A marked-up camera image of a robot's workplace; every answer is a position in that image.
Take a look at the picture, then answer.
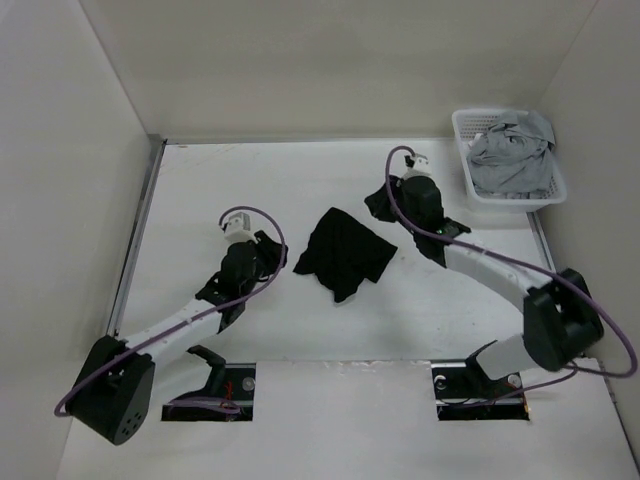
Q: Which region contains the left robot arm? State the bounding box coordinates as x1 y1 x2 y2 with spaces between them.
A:
54 231 288 445

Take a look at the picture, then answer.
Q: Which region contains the right aluminium frame rail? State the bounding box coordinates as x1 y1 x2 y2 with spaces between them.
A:
527 212 556 271

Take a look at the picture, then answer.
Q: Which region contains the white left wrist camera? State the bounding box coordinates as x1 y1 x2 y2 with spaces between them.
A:
222 211 253 243

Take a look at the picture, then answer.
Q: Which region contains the grey tank tops pile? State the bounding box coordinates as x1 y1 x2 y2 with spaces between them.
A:
466 110 556 199

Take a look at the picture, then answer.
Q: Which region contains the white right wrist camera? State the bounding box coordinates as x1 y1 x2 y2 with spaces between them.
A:
403 154 432 180

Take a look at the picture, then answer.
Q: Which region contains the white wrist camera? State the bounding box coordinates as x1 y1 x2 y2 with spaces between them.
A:
403 154 432 180
222 211 253 243

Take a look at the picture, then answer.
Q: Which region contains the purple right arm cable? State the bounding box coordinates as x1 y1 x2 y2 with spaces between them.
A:
384 145 635 377

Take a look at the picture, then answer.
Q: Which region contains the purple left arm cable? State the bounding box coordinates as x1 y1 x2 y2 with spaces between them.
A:
53 207 288 418

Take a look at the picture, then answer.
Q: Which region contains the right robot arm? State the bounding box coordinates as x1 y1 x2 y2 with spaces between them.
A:
364 176 604 396

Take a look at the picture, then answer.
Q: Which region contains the left aluminium frame rail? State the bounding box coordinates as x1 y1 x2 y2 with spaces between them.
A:
105 134 167 336

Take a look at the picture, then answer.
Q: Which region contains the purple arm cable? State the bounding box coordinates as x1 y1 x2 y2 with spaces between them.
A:
53 207 288 418
384 145 635 377

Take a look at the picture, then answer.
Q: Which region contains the black tank top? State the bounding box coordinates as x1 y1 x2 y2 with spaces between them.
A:
293 207 398 304

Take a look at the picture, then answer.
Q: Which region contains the white plastic laundry basket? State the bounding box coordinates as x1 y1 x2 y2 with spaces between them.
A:
451 108 568 214

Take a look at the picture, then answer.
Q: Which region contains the aluminium frame rail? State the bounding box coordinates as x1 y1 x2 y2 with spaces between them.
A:
527 212 556 271
105 134 167 336

